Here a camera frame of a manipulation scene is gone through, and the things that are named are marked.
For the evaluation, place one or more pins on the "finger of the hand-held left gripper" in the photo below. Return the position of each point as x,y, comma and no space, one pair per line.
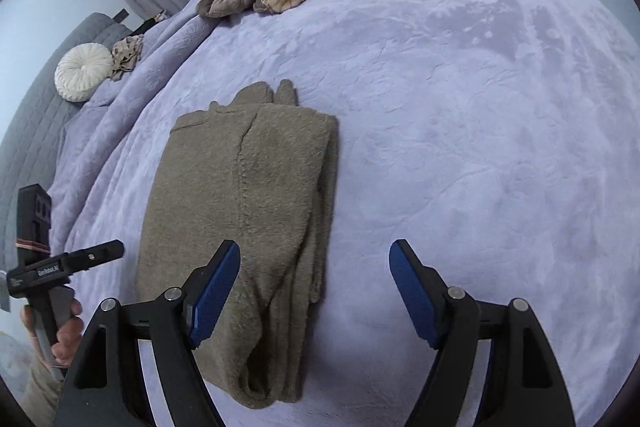
97,253

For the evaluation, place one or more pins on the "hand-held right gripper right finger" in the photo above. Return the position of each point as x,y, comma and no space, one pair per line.
415,297

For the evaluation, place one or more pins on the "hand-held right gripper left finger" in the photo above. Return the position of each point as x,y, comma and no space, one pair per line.
215,292

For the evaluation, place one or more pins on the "olive knit garment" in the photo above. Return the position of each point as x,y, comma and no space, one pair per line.
280,167

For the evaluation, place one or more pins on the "person's left forearm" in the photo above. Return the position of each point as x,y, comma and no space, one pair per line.
42,397

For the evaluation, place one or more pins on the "person's left hand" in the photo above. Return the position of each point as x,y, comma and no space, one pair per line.
69,337

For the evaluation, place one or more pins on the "grey quilted headboard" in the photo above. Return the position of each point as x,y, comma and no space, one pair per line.
30,132

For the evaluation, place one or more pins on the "lavender fleece blanket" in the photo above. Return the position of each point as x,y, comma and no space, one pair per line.
450,132

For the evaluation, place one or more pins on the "round white pleated pillow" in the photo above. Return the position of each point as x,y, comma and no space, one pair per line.
82,72

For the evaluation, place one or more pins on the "small beige crumpled cloth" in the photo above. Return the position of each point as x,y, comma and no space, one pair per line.
127,57

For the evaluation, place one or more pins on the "black object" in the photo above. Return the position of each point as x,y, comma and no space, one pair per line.
147,26

